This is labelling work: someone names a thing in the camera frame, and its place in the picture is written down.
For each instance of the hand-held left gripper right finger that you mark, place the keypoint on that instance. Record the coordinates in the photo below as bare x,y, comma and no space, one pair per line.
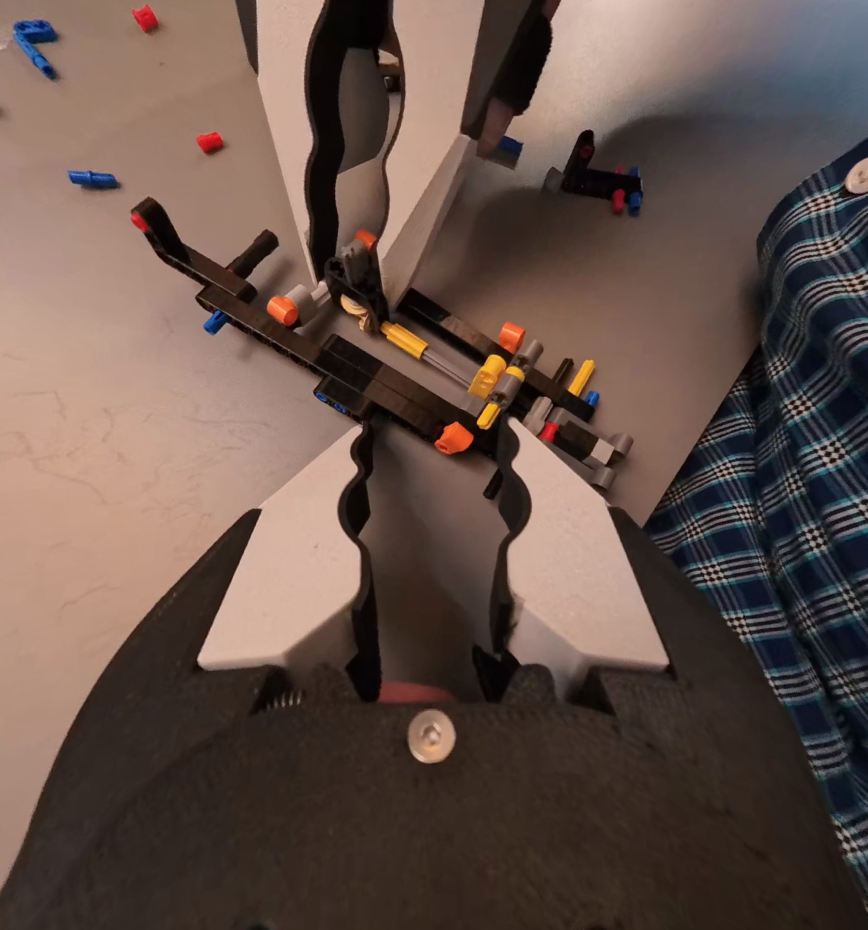
579,574

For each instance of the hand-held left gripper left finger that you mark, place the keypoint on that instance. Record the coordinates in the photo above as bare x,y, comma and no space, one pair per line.
289,574

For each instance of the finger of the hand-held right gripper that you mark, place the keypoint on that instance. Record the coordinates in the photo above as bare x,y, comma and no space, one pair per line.
281,109
434,109

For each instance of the grey orange-ended lego link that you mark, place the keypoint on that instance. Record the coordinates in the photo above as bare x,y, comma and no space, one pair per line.
299,298

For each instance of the black lego gear frame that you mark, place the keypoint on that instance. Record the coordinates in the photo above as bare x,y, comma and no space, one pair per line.
354,309

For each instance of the black lego chassis assembly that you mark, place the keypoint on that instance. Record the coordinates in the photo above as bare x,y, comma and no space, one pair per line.
376,378

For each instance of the red lego bush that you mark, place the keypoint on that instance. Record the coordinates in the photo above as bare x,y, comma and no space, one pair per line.
209,142
145,18

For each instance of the blue lego pin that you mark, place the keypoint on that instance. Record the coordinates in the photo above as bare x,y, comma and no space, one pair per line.
38,59
92,178
510,147

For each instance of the small black lego assembly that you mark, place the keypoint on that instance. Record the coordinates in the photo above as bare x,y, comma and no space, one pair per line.
594,178

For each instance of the blue short lego liftarm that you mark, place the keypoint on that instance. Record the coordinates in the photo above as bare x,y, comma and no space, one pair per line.
36,30

